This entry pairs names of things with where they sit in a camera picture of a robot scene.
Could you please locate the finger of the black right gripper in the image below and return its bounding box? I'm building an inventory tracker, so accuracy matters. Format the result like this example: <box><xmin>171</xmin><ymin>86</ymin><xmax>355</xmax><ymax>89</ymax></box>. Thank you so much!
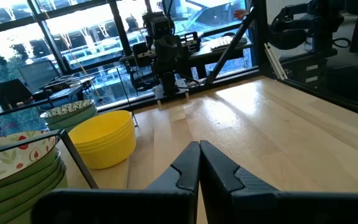
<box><xmin>154</xmin><ymin>35</ymin><xmax>168</xmax><ymax>68</ymax></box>
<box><xmin>167</xmin><ymin>35</ymin><xmax>183</xmax><ymax>68</ymax></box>

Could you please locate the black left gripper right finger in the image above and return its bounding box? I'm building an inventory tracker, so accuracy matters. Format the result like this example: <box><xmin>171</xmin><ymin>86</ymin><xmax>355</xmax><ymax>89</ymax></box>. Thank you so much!
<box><xmin>199</xmin><ymin>139</ymin><xmax>279</xmax><ymax>194</ymax></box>

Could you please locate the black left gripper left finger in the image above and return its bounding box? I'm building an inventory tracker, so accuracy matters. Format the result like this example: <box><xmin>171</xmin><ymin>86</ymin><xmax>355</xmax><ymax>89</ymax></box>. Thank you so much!
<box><xmin>146</xmin><ymin>140</ymin><xmax>201</xmax><ymax>192</ymax></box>

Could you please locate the blue floral bowl teal outside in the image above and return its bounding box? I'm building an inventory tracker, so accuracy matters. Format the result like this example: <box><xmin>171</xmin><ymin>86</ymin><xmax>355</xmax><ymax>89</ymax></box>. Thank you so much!
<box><xmin>47</xmin><ymin>113</ymin><xmax>98</xmax><ymax>133</ymax></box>
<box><xmin>39</xmin><ymin>98</ymin><xmax>96</xmax><ymax>123</ymax></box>
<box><xmin>44</xmin><ymin>108</ymin><xmax>98</xmax><ymax>128</ymax></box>

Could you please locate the dark computer desk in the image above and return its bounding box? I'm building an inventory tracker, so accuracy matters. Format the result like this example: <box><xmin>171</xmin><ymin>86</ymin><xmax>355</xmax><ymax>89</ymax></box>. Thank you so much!
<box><xmin>187</xmin><ymin>37</ymin><xmax>255</xmax><ymax>80</ymax></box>

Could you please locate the white keyboard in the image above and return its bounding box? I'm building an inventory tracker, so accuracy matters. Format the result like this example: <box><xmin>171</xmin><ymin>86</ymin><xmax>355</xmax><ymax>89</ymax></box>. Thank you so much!
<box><xmin>209</xmin><ymin>35</ymin><xmax>249</xmax><ymax>52</ymax></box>

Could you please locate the computer monitor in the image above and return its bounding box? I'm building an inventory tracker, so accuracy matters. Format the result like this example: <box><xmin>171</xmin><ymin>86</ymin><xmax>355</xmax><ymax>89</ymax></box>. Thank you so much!
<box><xmin>162</xmin><ymin>0</ymin><xmax>252</xmax><ymax>35</ymax></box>

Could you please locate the person's hand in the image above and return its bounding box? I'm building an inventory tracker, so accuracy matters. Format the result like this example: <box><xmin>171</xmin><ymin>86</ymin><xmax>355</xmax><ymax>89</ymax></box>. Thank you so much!
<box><xmin>233</xmin><ymin>8</ymin><xmax>249</xmax><ymax>20</ymax></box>

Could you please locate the grey laptop screen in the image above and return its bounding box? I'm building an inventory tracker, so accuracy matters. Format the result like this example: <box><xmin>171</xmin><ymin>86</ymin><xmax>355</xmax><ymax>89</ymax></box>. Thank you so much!
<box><xmin>17</xmin><ymin>58</ymin><xmax>62</xmax><ymax>93</ymax></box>

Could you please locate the dark laptop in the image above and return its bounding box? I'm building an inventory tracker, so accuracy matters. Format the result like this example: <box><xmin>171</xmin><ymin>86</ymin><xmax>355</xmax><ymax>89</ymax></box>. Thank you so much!
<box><xmin>0</xmin><ymin>77</ymin><xmax>34</xmax><ymax>110</ymax></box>

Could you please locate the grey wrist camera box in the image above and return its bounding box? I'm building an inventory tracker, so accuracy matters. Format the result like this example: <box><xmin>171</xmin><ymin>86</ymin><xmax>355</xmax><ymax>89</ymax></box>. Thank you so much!
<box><xmin>142</xmin><ymin>11</ymin><xmax>176</xmax><ymax>37</ymax></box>

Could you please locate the black window frame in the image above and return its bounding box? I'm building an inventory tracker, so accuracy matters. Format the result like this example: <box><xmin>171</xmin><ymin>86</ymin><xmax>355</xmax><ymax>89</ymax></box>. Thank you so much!
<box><xmin>0</xmin><ymin>0</ymin><xmax>260</xmax><ymax>106</ymax></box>

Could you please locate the black aluminium table frame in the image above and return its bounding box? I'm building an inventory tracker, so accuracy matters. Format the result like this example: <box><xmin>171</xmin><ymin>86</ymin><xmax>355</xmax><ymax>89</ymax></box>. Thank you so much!
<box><xmin>96</xmin><ymin>0</ymin><xmax>358</xmax><ymax>122</ymax></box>

